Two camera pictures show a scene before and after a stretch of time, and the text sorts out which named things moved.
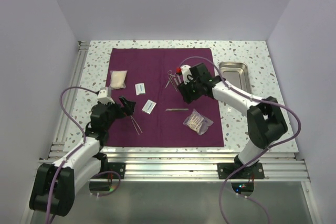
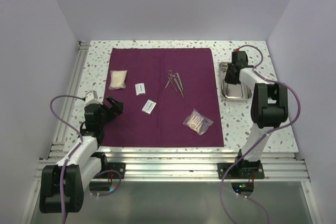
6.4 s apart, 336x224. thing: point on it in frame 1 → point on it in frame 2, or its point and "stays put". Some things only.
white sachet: x=149 y=106 stays put
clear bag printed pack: x=198 y=121 stays put
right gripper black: x=184 y=88 → x=227 y=78
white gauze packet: x=118 y=79 stays put
